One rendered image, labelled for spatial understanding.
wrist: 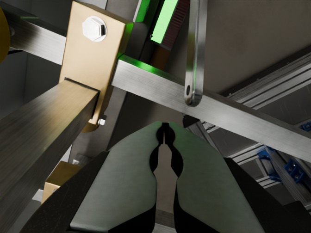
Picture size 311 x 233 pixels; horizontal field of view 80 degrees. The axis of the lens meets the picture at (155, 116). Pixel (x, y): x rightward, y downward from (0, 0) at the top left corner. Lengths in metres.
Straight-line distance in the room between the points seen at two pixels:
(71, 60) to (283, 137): 0.26
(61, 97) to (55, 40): 0.07
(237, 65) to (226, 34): 0.18
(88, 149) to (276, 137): 0.37
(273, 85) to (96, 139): 0.79
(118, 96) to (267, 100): 0.78
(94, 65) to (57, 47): 0.04
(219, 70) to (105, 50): 0.96
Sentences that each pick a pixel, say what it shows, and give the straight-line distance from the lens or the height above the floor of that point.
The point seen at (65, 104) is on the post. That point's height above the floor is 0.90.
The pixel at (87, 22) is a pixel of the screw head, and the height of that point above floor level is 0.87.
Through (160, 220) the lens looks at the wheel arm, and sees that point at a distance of 0.39.
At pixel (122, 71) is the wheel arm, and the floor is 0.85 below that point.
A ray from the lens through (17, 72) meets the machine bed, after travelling 0.52.
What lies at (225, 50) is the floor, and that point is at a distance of 1.10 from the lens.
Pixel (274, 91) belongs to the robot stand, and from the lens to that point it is 1.00.
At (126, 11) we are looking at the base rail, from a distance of 0.35.
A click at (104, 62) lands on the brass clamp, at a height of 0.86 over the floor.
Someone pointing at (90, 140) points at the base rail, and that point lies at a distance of 0.45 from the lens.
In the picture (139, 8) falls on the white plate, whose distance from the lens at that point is 0.24.
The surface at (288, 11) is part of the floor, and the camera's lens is 1.20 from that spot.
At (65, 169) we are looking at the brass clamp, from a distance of 0.36.
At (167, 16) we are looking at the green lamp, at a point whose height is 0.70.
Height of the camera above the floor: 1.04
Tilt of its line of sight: 62 degrees down
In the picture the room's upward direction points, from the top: 175 degrees counter-clockwise
